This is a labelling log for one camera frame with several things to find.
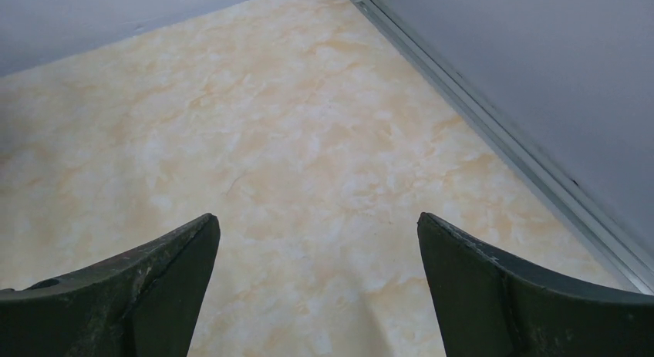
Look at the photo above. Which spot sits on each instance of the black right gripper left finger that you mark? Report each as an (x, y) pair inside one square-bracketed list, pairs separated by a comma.
[(142, 302)]

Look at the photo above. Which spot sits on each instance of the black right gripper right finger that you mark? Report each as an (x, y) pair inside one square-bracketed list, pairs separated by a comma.
[(490, 302)]

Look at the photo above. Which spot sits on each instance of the aluminium frame rail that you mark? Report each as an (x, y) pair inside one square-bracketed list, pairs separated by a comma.
[(597, 231)]

